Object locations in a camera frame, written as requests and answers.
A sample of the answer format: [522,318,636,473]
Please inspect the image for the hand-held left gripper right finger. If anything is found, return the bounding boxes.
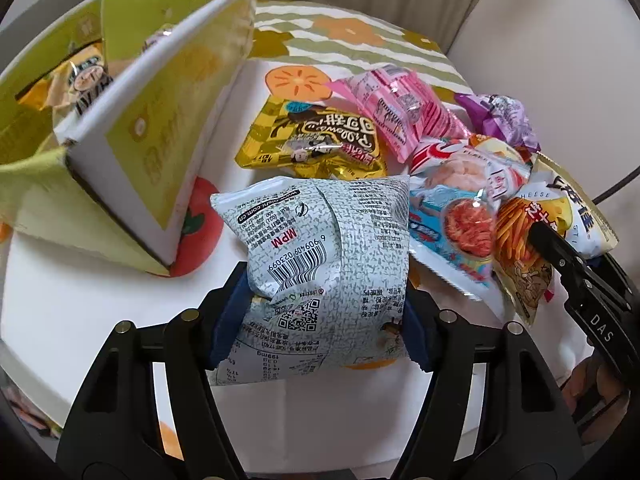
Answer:
[400,280,586,480]

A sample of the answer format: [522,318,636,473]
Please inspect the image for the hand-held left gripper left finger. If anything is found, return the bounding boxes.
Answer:
[56,261,251,480]

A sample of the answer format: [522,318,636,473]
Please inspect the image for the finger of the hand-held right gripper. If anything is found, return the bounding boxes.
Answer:
[597,252,633,311]
[529,220,601,306]

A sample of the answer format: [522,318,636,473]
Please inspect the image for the yellow cheese sticks packet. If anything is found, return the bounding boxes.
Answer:
[492,152,618,326]

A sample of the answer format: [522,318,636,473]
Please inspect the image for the yellow white chips packet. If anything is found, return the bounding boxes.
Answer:
[470,135,526,166]

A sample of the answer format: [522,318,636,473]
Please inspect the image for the grey white snack packet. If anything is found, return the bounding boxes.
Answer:
[210,175,412,387]

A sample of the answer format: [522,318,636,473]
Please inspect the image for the purple snack packet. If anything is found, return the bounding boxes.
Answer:
[454,92,541,153]

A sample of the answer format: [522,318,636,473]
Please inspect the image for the green cardboard box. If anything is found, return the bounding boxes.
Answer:
[0,0,264,277]

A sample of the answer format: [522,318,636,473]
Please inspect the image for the shiny gold snack packet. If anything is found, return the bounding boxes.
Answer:
[235,95,388,181]

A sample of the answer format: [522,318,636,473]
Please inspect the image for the pink snack packet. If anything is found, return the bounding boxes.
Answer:
[327,66,471,163]

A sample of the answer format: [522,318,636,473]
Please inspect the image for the yellow black snack packet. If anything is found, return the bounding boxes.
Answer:
[17,42,118,118]

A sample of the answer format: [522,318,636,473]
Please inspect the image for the white fruit print tablecloth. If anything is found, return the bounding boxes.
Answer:
[0,50,601,466]

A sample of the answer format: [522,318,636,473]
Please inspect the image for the striped flower blanket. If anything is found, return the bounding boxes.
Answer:
[250,0,476,96]

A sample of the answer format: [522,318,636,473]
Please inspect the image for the black cable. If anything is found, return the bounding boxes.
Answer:
[592,157,640,206]

